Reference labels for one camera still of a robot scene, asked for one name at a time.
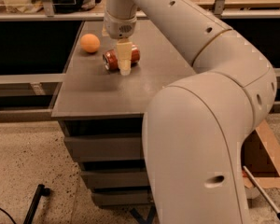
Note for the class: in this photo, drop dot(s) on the white stick black handle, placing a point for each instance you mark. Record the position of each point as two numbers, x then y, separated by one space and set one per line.
263 192

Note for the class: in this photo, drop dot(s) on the black stand leg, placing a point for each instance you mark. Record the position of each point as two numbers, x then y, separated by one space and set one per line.
41 191

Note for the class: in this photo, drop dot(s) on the red coke can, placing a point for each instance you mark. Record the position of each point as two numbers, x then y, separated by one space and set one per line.
111 61

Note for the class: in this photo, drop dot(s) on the grey drawer cabinet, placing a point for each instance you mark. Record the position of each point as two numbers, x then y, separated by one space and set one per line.
94 101

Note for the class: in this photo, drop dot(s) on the top grey drawer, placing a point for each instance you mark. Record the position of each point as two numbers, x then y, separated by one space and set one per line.
105 147

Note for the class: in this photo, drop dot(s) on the orange ball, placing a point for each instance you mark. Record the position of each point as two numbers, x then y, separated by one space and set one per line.
90 43

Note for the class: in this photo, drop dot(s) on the middle grey drawer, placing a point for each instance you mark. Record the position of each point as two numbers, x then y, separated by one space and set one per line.
115 179

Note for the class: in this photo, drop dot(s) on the open cardboard box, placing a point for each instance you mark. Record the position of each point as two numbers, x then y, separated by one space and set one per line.
260 154

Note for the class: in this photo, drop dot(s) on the grey drawer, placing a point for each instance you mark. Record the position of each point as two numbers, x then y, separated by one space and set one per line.
125 197
105 147
115 179

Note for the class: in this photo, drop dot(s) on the bottom grey drawer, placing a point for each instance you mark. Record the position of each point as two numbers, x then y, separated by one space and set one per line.
125 197

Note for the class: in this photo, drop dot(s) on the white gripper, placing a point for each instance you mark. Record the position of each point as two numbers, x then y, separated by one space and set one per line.
118 28

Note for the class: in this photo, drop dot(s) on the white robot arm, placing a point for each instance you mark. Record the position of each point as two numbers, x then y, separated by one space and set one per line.
194 128

